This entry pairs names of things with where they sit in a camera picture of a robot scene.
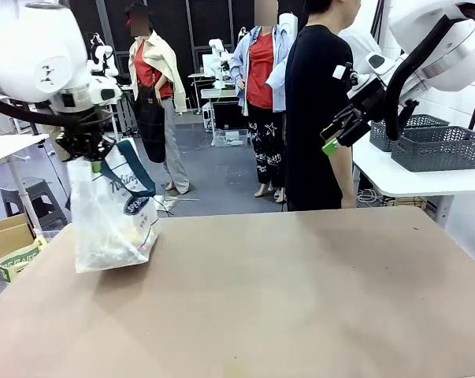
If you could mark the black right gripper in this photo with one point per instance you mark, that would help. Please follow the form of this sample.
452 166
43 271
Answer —
369 100

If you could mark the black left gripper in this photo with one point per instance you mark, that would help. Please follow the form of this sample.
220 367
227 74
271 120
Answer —
85 138

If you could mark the grey plastic basket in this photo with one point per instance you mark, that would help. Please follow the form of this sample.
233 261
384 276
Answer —
379 134
438 151

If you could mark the person's right forearm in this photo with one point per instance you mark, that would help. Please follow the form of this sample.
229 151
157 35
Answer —
345 177

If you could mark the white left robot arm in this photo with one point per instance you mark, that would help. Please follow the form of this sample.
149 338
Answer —
36 51

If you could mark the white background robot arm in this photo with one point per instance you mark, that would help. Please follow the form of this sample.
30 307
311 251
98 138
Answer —
103 55
220 55

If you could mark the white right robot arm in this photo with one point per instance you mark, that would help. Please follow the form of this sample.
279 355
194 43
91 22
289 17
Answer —
450 47

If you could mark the person's right hand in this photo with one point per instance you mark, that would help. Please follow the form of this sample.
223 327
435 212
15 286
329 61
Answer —
348 202

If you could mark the person in black t-shirt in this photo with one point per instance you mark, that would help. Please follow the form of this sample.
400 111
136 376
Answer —
312 98

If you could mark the grey plastic stool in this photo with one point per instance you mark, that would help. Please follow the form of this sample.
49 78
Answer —
36 197

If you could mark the white side table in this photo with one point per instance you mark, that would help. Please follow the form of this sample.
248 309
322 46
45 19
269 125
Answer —
418 183

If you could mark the white table with leg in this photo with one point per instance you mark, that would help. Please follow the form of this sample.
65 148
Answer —
4 145

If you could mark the mannequin with blue shirt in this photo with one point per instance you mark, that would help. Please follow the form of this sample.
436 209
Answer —
260 71

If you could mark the brown cardboard box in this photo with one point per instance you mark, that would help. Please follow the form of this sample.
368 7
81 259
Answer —
8 236

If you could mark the clear plastic storage bin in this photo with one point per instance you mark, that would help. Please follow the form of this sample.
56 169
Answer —
229 138

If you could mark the white computer case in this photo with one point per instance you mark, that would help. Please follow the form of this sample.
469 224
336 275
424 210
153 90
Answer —
208 118

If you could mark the mannequin with cream jacket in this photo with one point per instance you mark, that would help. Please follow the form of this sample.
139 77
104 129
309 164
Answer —
154 59

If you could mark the green white printed carton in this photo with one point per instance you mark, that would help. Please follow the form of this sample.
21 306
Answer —
18 262

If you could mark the small wooden top table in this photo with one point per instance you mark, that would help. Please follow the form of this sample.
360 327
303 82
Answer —
219 94

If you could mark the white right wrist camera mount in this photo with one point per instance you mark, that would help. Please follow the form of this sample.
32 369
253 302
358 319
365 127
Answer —
359 84

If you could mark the metal mannequin base plate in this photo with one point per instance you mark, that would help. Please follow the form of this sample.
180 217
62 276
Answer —
174 201

